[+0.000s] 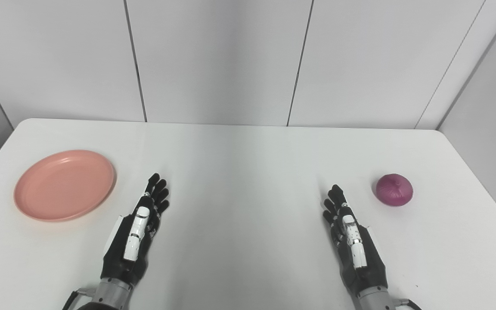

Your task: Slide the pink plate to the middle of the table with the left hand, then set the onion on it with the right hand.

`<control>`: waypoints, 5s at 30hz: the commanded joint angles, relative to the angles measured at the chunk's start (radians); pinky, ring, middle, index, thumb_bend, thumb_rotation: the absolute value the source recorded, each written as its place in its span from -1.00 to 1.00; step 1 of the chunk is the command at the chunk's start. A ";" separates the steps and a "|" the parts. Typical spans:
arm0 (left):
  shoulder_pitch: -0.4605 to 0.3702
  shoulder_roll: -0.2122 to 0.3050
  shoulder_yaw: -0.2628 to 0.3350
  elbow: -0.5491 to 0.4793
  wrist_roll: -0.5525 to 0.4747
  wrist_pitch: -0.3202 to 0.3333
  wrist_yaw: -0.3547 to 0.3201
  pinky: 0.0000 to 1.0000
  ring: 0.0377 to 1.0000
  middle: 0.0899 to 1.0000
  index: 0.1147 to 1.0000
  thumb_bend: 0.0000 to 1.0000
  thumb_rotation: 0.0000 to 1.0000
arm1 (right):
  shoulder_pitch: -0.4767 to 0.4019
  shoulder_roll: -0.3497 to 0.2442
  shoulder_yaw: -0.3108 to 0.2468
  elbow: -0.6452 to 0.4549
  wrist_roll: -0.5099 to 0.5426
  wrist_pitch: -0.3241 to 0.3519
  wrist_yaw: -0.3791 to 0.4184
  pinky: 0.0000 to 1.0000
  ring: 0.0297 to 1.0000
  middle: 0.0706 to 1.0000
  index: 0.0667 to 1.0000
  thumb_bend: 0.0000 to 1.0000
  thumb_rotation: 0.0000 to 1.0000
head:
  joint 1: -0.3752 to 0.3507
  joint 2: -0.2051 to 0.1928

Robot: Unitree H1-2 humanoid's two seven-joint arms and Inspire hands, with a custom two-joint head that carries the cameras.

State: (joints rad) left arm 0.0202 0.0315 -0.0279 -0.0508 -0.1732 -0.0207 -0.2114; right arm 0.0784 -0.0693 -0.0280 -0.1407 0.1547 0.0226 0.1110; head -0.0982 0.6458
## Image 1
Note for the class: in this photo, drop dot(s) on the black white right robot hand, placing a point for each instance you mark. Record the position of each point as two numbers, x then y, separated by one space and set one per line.
358 249

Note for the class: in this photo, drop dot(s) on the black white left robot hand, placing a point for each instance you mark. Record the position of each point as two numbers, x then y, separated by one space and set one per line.
132 241

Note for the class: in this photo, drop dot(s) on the purple red onion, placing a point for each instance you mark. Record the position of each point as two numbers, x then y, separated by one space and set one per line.
394 190

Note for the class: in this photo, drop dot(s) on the pink round plate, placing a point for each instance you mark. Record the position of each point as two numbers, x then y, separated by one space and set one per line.
65 185

